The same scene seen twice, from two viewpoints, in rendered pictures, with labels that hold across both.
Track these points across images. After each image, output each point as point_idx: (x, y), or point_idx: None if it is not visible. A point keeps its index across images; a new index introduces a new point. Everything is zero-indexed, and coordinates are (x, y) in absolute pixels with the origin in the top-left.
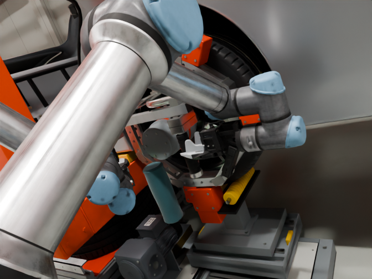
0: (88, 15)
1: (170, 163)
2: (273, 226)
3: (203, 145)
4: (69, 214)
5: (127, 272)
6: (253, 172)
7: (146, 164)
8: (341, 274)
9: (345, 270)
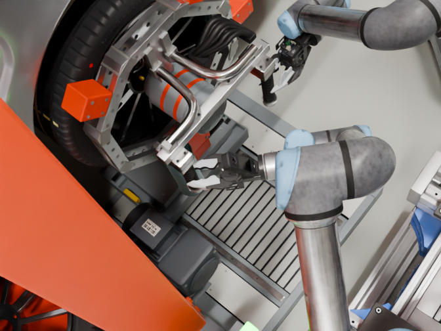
0: (431, 15)
1: (129, 145)
2: None
3: (291, 66)
4: None
5: (202, 279)
6: None
7: (133, 168)
8: (249, 96)
9: (247, 92)
